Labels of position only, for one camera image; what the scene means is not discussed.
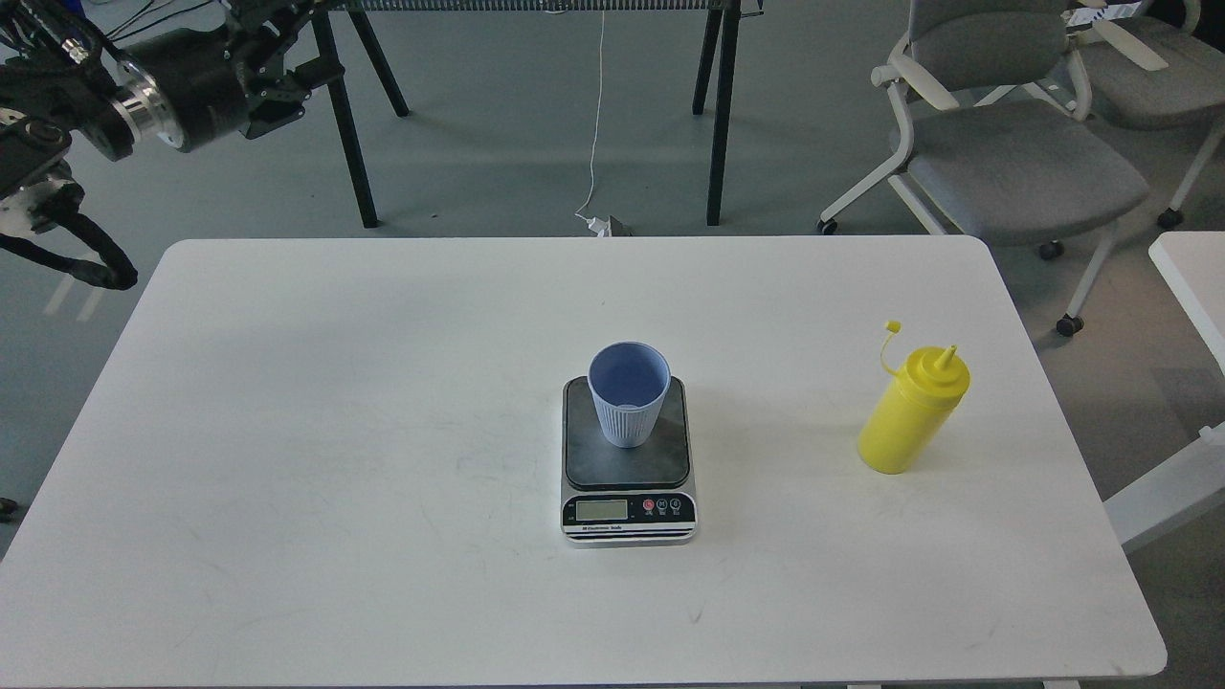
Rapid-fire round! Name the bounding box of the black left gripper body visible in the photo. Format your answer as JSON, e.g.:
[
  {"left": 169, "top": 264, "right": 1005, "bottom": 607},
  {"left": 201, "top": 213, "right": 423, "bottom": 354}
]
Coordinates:
[{"left": 113, "top": 26, "right": 247, "bottom": 153}]

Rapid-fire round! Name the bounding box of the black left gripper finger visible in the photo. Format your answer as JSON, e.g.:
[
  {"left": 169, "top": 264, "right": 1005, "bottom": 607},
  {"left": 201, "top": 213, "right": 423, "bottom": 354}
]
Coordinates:
[
  {"left": 222, "top": 1, "right": 331, "bottom": 58},
  {"left": 244, "top": 56, "right": 345, "bottom": 140}
]

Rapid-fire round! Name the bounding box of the blue plastic cup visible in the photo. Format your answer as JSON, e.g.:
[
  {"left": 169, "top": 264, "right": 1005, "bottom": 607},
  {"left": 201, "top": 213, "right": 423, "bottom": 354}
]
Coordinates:
[{"left": 587, "top": 342, "right": 671, "bottom": 449}]

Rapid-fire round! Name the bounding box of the yellow squeeze bottle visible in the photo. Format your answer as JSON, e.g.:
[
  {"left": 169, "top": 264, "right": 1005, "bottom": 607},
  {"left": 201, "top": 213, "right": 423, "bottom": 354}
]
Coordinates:
[{"left": 858, "top": 320, "right": 971, "bottom": 474}]

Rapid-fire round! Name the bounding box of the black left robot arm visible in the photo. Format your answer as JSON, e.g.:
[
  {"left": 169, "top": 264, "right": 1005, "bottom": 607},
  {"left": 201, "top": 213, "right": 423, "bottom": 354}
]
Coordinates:
[{"left": 2, "top": 1, "right": 343, "bottom": 291}]

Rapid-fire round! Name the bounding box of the digital kitchen scale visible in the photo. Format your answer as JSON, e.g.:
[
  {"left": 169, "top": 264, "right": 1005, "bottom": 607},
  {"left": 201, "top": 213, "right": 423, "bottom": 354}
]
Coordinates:
[{"left": 560, "top": 376, "right": 699, "bottom": 546}]

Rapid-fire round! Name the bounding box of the grey office chair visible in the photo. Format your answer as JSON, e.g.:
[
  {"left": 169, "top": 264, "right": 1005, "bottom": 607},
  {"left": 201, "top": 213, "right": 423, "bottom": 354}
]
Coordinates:
[
  {"left": 816, "top": 1, "right": 1149, "bottom": 337},
  {"left": 1066, "top": 1, "right": 1224, "bottom": 230}
]

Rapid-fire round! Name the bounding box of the white hanging cable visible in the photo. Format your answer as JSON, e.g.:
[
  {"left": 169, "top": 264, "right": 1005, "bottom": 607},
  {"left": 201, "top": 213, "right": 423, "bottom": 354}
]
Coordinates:
[{"left": 575, "top": 10, "right": 613, "bottom": 235}]

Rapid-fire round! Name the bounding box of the black metal table frame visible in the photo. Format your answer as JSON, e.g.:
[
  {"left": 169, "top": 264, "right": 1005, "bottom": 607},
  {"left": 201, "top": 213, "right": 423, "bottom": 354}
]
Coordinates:
[{"left": 256, "top": 0, "right": 767, "bottom": 229}]

